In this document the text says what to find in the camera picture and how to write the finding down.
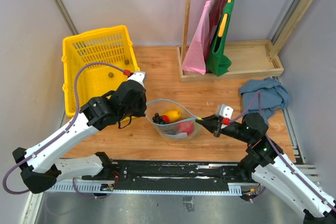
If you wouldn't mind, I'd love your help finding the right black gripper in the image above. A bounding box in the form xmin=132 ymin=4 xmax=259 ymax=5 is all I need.
xmin=195 ymin=113 xmax=253 ymax=143

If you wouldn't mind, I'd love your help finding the red pomegranate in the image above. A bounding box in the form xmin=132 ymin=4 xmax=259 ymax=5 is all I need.
xmin=177 ymin=121 xmax=195 ymax=136

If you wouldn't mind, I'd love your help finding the black grape bunch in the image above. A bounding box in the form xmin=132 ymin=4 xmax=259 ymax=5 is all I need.
xmin=152 ymin=113 xmax=168 ymax=125

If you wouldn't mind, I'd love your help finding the orange yellow mango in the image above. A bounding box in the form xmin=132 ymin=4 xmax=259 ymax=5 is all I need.
xmin=162 ymin=110 xmax=182 ymax=123

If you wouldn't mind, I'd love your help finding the clear zip top bag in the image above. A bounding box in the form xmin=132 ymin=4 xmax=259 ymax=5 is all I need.
xmin=146 ymin=99 xmax=201 ymax=140

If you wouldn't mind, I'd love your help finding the yellow plastic basket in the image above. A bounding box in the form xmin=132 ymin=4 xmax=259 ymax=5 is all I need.
xmin=61 ymin=25 xmax=140 ymax=118

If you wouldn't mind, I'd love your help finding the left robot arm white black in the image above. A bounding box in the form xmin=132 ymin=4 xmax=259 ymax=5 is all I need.
xmin=13 ymin=72 xmax=146 ymax=194

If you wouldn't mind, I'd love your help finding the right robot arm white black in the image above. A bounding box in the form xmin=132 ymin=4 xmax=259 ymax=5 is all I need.
xmin=196 ymin=113 xmax=335 ymax=223

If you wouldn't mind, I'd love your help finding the green hanging bag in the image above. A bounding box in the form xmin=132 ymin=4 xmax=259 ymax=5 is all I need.
xmin=206 ymin=0 xmax=235 ymax=77

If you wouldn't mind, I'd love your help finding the pink hanging bag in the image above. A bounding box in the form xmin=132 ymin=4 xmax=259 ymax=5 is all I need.
xmin=182 ymin=1 xmax=211 ymax=74

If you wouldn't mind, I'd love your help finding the dark red hanging bag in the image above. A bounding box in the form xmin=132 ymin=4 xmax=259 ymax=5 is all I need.
xmin=209 ymin=0 xmax=226 ymax=35

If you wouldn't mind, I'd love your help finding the blue crumpled cloth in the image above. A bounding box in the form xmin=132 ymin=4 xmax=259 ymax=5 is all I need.
xmin=239 ymin=77 xmax=290 ymax=124

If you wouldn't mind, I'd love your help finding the wooden rack tray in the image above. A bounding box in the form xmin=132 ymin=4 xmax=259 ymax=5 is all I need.
xmin=177 ymin=0 xmax=313 ymax=82

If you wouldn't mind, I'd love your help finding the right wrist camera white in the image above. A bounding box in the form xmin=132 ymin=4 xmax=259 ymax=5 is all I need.
xmin=215 ymin=104 xmax=234 ymax=119

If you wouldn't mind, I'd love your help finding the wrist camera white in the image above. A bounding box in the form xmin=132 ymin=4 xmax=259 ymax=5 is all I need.
xmin=215 ymin=104 xmax=234 ymax=119
xmin=128 ymin=71 xmax=146 ymax=88

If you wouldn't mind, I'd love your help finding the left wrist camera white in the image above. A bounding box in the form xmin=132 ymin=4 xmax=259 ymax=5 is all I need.
xmin=128 ymin=71 xmax=146 ymax=88

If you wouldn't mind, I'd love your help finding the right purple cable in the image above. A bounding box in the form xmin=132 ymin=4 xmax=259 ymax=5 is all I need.
xmin=227 ymin=90 xmax=336 ymax=213

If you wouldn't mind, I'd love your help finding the purple cable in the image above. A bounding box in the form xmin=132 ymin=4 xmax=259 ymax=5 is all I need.
xmin=227 ymin=90 xmax=336 ymax=213
xmin=2 ymin=61 xmax=132 ymax=200

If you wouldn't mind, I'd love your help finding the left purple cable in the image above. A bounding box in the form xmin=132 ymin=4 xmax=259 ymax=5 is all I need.
xmin=2 ymin=61 xmax=132 ymax=200

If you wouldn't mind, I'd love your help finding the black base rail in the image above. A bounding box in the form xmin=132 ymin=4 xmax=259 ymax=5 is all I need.
xmin=81 ymin=159 xmax=256 ymax=194

